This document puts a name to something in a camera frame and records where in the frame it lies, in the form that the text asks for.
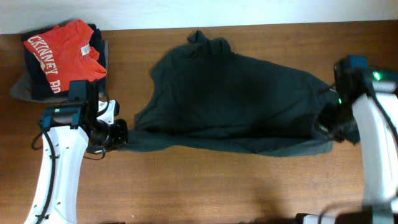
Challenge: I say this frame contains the folded navy blue garment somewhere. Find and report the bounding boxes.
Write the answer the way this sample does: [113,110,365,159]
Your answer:
[24,24,108,101]

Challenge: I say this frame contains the folded red printed t-shirt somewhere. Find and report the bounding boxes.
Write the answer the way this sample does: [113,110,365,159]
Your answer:
[23,19,107,95]

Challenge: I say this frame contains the folded grey garment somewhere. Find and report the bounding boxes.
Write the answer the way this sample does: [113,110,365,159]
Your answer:
[9,39,109,103]

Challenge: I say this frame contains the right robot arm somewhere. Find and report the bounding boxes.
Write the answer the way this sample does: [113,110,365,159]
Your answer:
[295,55,397,223]

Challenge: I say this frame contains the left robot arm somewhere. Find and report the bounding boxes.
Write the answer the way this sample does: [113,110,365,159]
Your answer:
[25,80,128,223]

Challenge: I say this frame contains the dark green t-shirt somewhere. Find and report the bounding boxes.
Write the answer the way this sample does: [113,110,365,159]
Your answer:
[126,31,338,157]

